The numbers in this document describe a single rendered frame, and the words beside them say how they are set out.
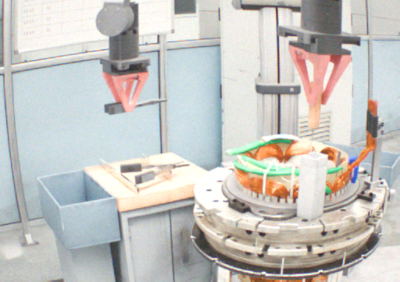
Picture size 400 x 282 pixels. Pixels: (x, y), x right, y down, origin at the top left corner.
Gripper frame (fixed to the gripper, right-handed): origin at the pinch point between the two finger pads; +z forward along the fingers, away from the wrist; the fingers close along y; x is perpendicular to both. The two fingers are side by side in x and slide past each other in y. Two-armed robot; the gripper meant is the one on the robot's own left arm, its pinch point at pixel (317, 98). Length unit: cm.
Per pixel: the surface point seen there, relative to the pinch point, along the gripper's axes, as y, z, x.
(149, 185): -10.6, 22.2, 29.4
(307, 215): -0.5, 16.0, -1.7
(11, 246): -24, 143, 222
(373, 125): 12.2, 4.7, -0.3
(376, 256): 45, 48, 19
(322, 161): 0.8, 8.2, -1.6
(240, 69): 123, 46, 216
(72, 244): -27.1, 29.9, 25.6
